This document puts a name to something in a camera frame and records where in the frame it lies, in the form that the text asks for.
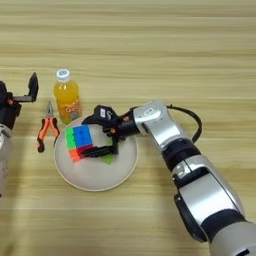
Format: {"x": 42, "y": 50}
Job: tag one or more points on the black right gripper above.
{"x": 125, "y": 128}

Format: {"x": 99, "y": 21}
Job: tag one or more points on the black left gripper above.
{"x": 11, "y": 110}

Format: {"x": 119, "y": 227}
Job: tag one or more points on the multicolour puzzle cube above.
{"x": 81, "y": 136}

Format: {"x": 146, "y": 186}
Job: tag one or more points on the orange juice bottle white cap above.
{"x": 66, "y": 96}

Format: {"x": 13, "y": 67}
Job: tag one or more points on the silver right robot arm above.
{"x": 206, "y": 200}

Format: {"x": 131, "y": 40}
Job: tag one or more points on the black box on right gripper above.
{"x": 106, "y": 115}

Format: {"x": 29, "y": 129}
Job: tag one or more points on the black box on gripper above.
{"x": 2, "y": 90}
{"x": 106, "y": 115}

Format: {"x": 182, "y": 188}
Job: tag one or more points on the green rectangular block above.
{"x": 107, "y": 160}

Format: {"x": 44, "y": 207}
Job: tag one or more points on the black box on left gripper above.
{"x": 2, "y": 90}

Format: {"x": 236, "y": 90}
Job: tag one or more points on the round beige plate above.
{"x": 96, "y": 176}

